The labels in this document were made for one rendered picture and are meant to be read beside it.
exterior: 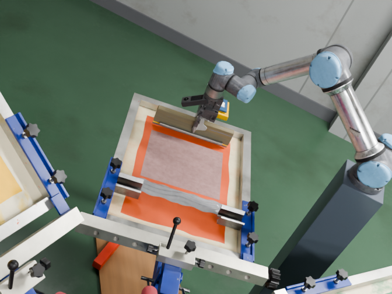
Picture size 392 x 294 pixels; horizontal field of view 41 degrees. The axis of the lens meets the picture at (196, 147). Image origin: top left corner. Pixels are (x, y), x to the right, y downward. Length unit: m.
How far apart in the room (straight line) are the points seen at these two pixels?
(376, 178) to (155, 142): 0.92
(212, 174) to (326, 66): 0.70
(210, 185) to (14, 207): 0.88
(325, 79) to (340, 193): 0.53
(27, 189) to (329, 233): 1.30
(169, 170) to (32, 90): 1.92
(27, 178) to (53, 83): 2.36
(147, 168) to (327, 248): 0.87
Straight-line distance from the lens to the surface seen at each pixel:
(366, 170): 2.02
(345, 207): 2.27
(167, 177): 2.17
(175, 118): 2.33
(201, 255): 1.85
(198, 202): 2.12
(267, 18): 4.62
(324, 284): 2.08
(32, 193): 1.71
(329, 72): 1.92
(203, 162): 2.30
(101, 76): 4.23
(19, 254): 1.55
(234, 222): 2.04
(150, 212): 2.01
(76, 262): 2.98
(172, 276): 1.76
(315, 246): 2.44
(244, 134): 2.50
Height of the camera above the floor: 2.43
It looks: 39 degrees down
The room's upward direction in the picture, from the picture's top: 25 degrees clockwise
